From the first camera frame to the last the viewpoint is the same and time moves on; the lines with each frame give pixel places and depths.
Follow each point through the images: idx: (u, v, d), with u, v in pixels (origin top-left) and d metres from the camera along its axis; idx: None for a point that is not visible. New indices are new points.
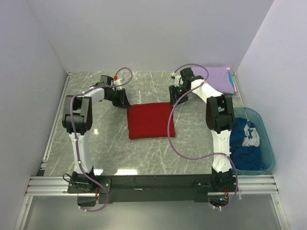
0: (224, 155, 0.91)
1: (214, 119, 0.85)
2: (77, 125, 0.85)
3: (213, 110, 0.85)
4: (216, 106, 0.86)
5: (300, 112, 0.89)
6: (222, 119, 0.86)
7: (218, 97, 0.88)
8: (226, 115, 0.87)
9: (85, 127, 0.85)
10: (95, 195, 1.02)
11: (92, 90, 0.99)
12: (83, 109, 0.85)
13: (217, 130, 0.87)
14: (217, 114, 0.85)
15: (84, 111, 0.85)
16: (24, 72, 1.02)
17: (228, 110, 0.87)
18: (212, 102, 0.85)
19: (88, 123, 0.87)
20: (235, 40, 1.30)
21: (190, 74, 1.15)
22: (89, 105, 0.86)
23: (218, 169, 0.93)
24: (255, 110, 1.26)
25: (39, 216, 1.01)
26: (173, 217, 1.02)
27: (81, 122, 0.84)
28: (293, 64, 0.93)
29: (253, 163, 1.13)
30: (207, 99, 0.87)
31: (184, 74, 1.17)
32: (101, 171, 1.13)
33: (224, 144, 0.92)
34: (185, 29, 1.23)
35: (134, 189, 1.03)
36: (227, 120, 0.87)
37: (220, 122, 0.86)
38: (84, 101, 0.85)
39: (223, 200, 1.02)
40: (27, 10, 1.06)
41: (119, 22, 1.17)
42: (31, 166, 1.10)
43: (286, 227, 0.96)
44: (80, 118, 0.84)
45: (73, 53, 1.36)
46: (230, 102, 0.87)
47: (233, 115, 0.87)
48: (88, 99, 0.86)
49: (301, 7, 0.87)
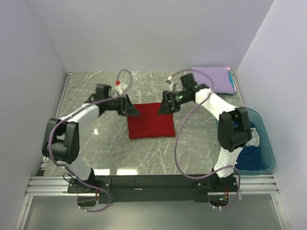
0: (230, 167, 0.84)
1: (230, 138, 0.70)
2: (59, 155, 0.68)
3: (229, 128, 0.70)
4: (231, 122, 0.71)
5: (300, 112, 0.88)
6: (238, 136, 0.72)
7: (230, 112, 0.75)
8: (242, 132, 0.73)
9: (68, 157, 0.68)
10: (95, 195, 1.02)
11: (81, 111, 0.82)
12: (67, 136, 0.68)
13: (231, 150, 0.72)
14: (232, 132, 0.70)
15: (67, 140, 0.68)
16: (24, 72, 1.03)
17: (244, 126, 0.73)
18: (227, 118, 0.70)
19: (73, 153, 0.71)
20: (235, 40, 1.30)
21: (193, 82, 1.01)
22: (75, 133, 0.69)
23: (220, 176, 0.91)
24: (255, 110, 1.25)
25: (39, 216, 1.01)
26: (173, 217, 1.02)
27: (64, 153, 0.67)
28: (293, 64, 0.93)
29: (253, 163, 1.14)
30: (220, 115, 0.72)
31: (185, 81, 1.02)
32: (109, 171, 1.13)
33: (233, 158, 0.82)
34: (185, 30, 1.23)
35: (134, 189, 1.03)
36: (244, 138, 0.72)
37: (237, 140, 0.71)
38: (68, 129, 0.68)
39: (223, 200, 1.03)
40: (27, 10, 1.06)
41: (119, 22, 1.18)
42: (31, 166, 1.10)
43: (287, 227, 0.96)
44: (63, 148, 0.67)
45: (73, 53, 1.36)
46: (246, 117, 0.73)
47: (250, 132, 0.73)
48: (73, 126, 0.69)
49: (301, 6, 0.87)
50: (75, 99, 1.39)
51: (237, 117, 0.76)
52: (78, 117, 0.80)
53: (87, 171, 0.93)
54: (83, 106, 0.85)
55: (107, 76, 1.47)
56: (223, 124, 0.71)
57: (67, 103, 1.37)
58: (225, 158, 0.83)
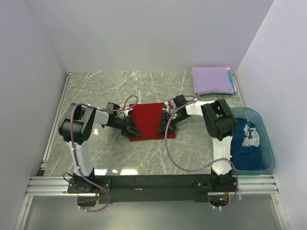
0: (225, 160, 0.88)
1: (214, 124, 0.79)
2: (74, 133, 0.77)
3: (210, 115, 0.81)
4: (211, 111, 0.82)
5: (300, 111, 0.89)
6: (223, 124, 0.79)
7: (213, 105, 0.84)
8: (226, 118, 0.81)
9: (82, 136, 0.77)
10: (95, 195, 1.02)
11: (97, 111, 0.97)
12: (85, 118, 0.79)
13: (220, 136, 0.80)
14: (215, 118, 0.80)
15: (85, 120, 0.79)
16: (24, 71, 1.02)
17: (226, 112, 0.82)
18: (207, 107, 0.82)
19: (87, 134, 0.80)
20: (235, 40, 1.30)
21: (184, 101, 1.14)
22: (92, 116, 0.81)
23: (218, 172, 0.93)
24: (255, 110, 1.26)
25: (39, 216, 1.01)
26: (173, 218, 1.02)
27: (78, 131, 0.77)
28: (293, 64, 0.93)
29: (254, 163, 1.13)
30: (201, 107, 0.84)
31: (178, 101, 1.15)
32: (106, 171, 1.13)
33: (226, 150, 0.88)
34: (185, 30, 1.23)
35: (134, 189, 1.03)
36: (229, 125, 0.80)
37: (222, 128, 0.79)
38: (87, 111, 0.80)
39: (223, 200, 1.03)
40: (27, 10, 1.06)
41: (119, 22, 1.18)
42: (31, 166, 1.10)
43: (287, 227, 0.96)
44: (79, 126, 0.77)
45: (73, 53, 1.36)
46: (225, 105, 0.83)
47: (233, 116, 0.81)
48: (92, 110, 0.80)
49: (301, 6, 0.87)
50: (75, 99, 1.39)
51: (218, 108, 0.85)
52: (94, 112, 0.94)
53: (89, 168, 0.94)
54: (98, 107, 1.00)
55: (107, 76, 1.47)
56: (206, 113, 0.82)
57: (67, 103, 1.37)
58: (219, 151, 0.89)
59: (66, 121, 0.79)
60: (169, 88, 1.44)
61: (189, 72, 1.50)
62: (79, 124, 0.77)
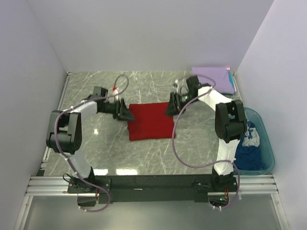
0: (229, 161, 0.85)
1: (224, 127, 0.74)
2: (63, 145, 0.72)
3: (223, 117, 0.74)
4: (225, 112, 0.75)
5: (300, 111, 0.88)
6: (233, 127, 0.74)
7: (227, 105, 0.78)
8: (238, 122, 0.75)
9: (73, 146, 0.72)
10: (95, 195, 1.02)
11: (82, 105, 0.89)
12: (71, 126, 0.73)
13: (227, 140, 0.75)
14: (227, 121, 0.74)
15: (72, 129, 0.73)
16: (24, 72, 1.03)
17: (240, 117, 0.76)
18: (222, 107, 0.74)
19: (77, 142, 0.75)
20: (235, 40, 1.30)
21: (196, 83, 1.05)
22: (78, 122, 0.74)
23: (219, 172, 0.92)
24: (255, 110, 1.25)
25: (39, 216, 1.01)
26: (173, 217, 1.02)
27: (67, 142, 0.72)
28: (293, 63, 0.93)
29: (253, 163, 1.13)
30: (216, 105, 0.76)
31: (190, 82, 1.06)
32: (106, 171, 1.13)
33: (231, 152, 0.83)
34: (185, 30, 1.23)
35: (134, 189, 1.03)
36: (239, 129, 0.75)
37: (231, 131, 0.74)
38: (71, 119, 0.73)
39: (223, 200, 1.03)
40: (27, 11, 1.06)
41: (118, 22, 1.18)
42: (31, 166, 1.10)
43: (287, 227, 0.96)
44: (67, 137, 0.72)
45: (73, 53, 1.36)
46: (242, 108, 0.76)
47: (245, 122, 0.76)
48: (76, 116, 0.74)
49: (301, 6, 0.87)
50: (75, 99, 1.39)
51: (233, 109, 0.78)
52: (79, 109, 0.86)
53: (88, 169, 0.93)
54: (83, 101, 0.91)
55: (107, 76, 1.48)
56: (219, 113, 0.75)
57: (67, 103, 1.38)
58: (223, 152, 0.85)
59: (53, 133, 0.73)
60: (169, 88, 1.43)
61: (189, 72, 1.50)
62: (67, 134, 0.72)
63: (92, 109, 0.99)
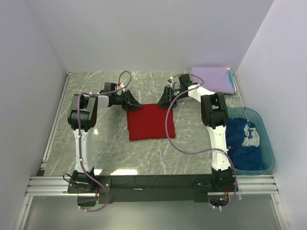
0: (221, 151, 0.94)
1: (208, 115, 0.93)
2: (82, 122, 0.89)
3: (206, 107, 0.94)
4: (208, 102, 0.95)
5: (300, 111, 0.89)
6: (217, 114, 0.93)
7: (211, 97, 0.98)
8: (220, 111, 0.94)
9: (89, 123, 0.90)
10: (95, 195, 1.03)
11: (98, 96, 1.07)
12: (89, 107, 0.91)
13: (212, 126, 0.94)
14: (210, 110, 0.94)
15: (90, 109, 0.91)
16: (23, 72, 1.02)
17: (221, 107, 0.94)
18: (206, 98, 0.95)
19: (92, 121, 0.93)
20: (236, 40, 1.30)
21: (188, 81, 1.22)
22: (96, 104, 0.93)
23: (217, 167, 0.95)
24: (255, 110, 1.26)
25: (39, 216, 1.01)
26: (173, 217, 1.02)
27: (86, 119, 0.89)
28: (293, 63, 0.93)
29: (253, 163, 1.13)
30: (201, 97, 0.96)
31: (182, 80, 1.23)
32: (101, 171, 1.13)
33: (221, 141, 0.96)
34: (185, 29, 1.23)
35: (134, 189, 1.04)
36: (221, 116, 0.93)
37: (215, 117, 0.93)
38: (90, 101, 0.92)
39: (223, 200, 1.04)
40: (26, 10, 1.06)
41: (118, 22, 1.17)
42: (31, 166, 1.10)
43: (287, 227, 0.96)
44: (86, 115, 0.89)
45: (73, 53, 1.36)
46: (222, 99, 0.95)
47: (226, 111, 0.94)
48: (94, 99, 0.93)
49: (301, 6, 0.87)
50: None
51: (217, 100, 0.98)
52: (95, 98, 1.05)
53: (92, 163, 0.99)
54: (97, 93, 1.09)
55: (107, 76, 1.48)
56: (204, 104, 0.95)
57: (67, 103, 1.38)
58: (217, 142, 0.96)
59: (73, 112, 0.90)
60: None
61: (189, 72, 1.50)
62: (86, 113, 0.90)
63: (105, 101, 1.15)
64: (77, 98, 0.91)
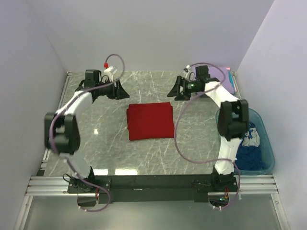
0: (229, 161, 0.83)
1: (226, 126, 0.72)
2: (62, 149, 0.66)
3: (226, 116, 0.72)
4: (229, 111, 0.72)
5: (300, 111, 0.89)
6: (236, 126, 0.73)
7: (232, 103, 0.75)
8: (240, 122, 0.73)
9: (72, 149, 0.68)
10: (95, 195, 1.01)
11: (76, 99, 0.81)
12: (67, 130, 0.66)
13: (228, 138, 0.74)
14: (230, 120, 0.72)
15: (69, 133, 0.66)
16: (24, 72, 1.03)
17: (243, 117, 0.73)
18: (226, 106, 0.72)
19: (75, 143, 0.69)
20: (236, 40, 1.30)
21: (206, 73, 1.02)
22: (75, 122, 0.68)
23: (219, 171, 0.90)
24: (255, 110, 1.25)
25: (39, 216, 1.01)
26: (173, 217, 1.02)
27: (65, 144, 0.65)
28: (293, 63, 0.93)
29: (253, 163, 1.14)
30: (220, 103, 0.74)
31: (198, 72, 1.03)
32: (106, 171, 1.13)
33: (232, 151, 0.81)
34: (185, 29, 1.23)
35: (134, 189, 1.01)
36: (241, 128, 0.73)
37: (233, 130, 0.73)
38: (66, 120, 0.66)
39: (223, 200, 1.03)
40: (27, 10, 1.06)
41: (118, 22, 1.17)
42: (31, 166, 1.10)
43: (287, 227, 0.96)
44: (64, 140, 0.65)
45: (73, 53, 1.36)
46: (247, 108, 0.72)
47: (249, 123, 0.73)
48: (71, 119, 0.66)
49: (301, 6, 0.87)
50: None
51: (239, 108, 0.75)
52: (69, 108, 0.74)
53: (87, 169, 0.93)
54: (76, 94, 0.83)
55: None
56: (223, 112, 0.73)
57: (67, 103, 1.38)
58: (224, 151, 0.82)
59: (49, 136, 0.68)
60: (169, 88, 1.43)
61: None
62: (64, 137, 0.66)
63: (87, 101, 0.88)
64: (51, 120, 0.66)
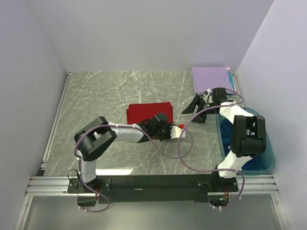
0: (233, 170, 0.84)
1: (239, 140, 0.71)
2: (82, 148, 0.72)
3: (240, 130, 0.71)
4: (243, 125, 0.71)
5: (301, 111, 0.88)
6: (250, 143, 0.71)
7: (247, 119, 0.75)
8: (255, 140, 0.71)
9: (87, 155, 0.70)
10: (95, 195, 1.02)
11: (129, 129, 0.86)
12: (100, 139, 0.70)
13: (239, 154, 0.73)
14: (243, 135, 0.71)
15: (98, 144, 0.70)
16: (24, 72, 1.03)
17: (258, 134, 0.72)
18: (240, 120, 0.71)
19: (96, 155, 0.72)
20: (235, 40, 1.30)
21: (222, 96, 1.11)
22: (109, 141, 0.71)
23: (221, 175, 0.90)
24: (255, 111, 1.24)
25: (39, 216, 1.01)
26: (172, 217, 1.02)
27: (87, 149, 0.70)
28: (293, 63, 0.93)
29: (254, 163, 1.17)
30: (234, 116, 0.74)
31: (216, 93, 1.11)
32: (132, 171, 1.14)
33: (239, 164, 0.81)
34: (186, 30, 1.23)
35: (134, 189, 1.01)
36: (255, 146, 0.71)
37: (247, 146, 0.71)
38: (105, 134, 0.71)
39: (223, 200, 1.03)
40: (27, 10, 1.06)
41: (118, 22, 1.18)
42: (31, 166, 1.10)
43: (287, 227, 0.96)
44: (90, 145, 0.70)
45: (73, 53, 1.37)
46: (262, 125, 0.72)
47: (264, 141, 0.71)
48: (110, 135, 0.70)
49: (301, 6, 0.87)
50: (75, 99, 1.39)
51: (253, 124, 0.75)
52: (121, 131, 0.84)
53: (92, 175, 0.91)
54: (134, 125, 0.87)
55: (107, 76, 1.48)
56: (236, 127, 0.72)
57: (67, 103, 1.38)
58: (230, 161, 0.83)
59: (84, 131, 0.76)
60: (169, 88, 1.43)
61: (189, 72, 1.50)
62: (91, 143, 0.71)
63: (135, 136, 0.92)
64: (99, 123, 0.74)
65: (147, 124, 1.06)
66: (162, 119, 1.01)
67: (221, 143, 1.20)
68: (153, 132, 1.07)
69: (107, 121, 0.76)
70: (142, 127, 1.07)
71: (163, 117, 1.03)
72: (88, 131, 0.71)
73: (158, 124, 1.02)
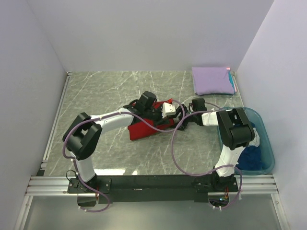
0: (230, 166, 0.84)
1: (229, 131, 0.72)
2: (72, 147, 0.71)
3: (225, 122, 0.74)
4: (226, 118, 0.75)
5: (302, 111, 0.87)
6: (239, 132, 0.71)
7: (229, 113, 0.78)
8: (242, 127, 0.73)
9: (79, 154, 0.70)
10: (95, 195, 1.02)
11: (114, 116, 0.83)
12: (87, 136, 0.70)
13: (233, 146, 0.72)
14: (229, 125, 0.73)
15: (85, 140, 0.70)
16: (24, 72, 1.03)
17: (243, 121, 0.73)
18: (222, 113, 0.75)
19: (87, 151, 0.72)
20: (236, 40, 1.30)
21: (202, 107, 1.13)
22: (96, 136, 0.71)
23: (220, 175, 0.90)
24: (255, 110, 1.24)
25: (39, 216, 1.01)
26: (172, 217, 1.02)
27: (76, 147, 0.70)
28: (294, 63, 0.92)
29: (254, 163, 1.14)
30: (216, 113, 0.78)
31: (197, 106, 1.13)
32: (123, 171, 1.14)
33: (234, 157, 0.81)
34: (186, 30, 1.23)
35: (134, 189, 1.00)
36: (245, 133, 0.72)
37: (237, 134, 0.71)
38: (90, 130, 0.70)
39: (223, 200, 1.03)
40: (27, 11, 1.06)
41: (118, 22, 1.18)
42: (31, 166, 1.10)
43: (287, 227, 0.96)
44: (78, 143, 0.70)
45: (73, 53, 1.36)
46: (243, 113, 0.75)
47: (250, 126, 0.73)
48: (95, 129, 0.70)
49: (301, 6, 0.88)
50: (75, 99, 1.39)
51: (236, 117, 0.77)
52: (107, 121, 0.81)
53: (91, 173, 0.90)
54: (119, 111, 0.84)
55: (107, 76, 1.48)
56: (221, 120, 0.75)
57: (67, 103, 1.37)
58: (226, 157, 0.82)
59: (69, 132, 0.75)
60: (169, 88, 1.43)
61: (189, 72, 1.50)
62: (80, 141, 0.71)
63: (125, 121, 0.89)
64: (81, 120, 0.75)
65: (136, 103, 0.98)
66: (151, 96, 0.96)
67: (221, 143, 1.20)
68: (145, 113, 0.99)
69: (89, 116, 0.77)
70: (130, 109, 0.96)
71: (150, 95, 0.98)
72: (72, 129, 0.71)
73: (147, 102, 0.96)
